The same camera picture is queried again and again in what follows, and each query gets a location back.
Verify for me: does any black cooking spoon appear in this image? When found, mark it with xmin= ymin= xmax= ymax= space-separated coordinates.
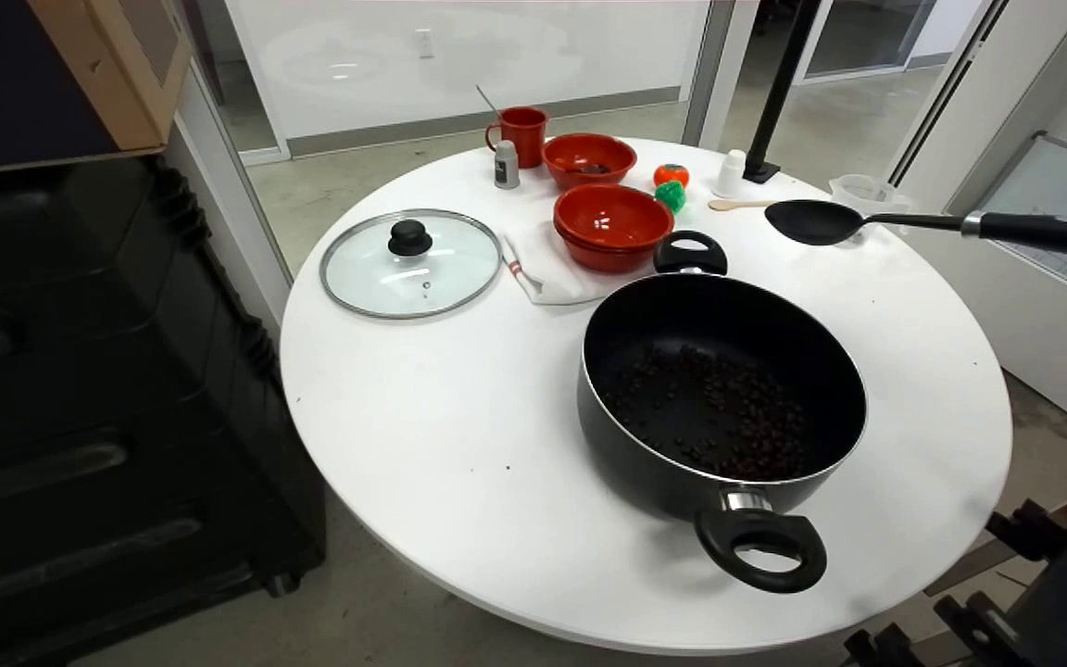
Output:
xmin=765 ymin=197 xmax=1067 ymax=261

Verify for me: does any black cooking pot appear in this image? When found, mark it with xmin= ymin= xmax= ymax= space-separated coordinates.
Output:
xmin=576 ymin=230 xmax=872 ymax=596

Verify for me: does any glass pot lid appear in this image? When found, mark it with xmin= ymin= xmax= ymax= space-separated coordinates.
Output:
xmin=316 ymin=204 xmax=508 ymax=324

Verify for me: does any clear plastic measuring cup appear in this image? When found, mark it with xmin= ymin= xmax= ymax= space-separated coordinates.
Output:
xmin=828 ymin=171 xmax=920 ymax=218

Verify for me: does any black tripod pole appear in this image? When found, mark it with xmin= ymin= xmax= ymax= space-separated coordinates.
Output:
xmin=740 ymin=0 xmax=828 ymax=187

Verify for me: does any black clamp orange tip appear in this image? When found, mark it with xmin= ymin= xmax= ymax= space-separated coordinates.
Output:
xmin=984 ymin=455 xmax=1067 ymax=562
xmin=844 ymin=588 xmax=1020 ymax=667

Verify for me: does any small white plastic bottle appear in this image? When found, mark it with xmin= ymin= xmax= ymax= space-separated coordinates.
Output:
xmin=713 ymin=147 xmax=747 ymax=199

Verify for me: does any red plastic bowl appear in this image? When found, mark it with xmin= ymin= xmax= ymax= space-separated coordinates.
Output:
xmin=552 ymin=182 xmax=679 ymax=277
xmin=542 ymin=129 xmax=642 ymax=193

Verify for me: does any white cloth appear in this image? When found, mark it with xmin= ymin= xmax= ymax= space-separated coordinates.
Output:
xmin=500 ymin=226 xmax=618 ymax=310

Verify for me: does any red cup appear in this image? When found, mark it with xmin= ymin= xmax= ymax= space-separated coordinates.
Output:
xmin=481 ymin=104 xmax=552 ymax=171

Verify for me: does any small grey shaker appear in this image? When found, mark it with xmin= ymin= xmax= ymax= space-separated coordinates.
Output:
xmin=489 ymin=137 xmax=524 ymax=193

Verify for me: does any wooden box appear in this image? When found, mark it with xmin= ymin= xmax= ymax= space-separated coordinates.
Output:
xmin=27 ymin=0 xmax=194 ymax=157

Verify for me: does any black cabinet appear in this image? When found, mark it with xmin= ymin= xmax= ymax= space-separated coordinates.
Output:
xmin=0 ymin=151 xmax=329 ymax=667

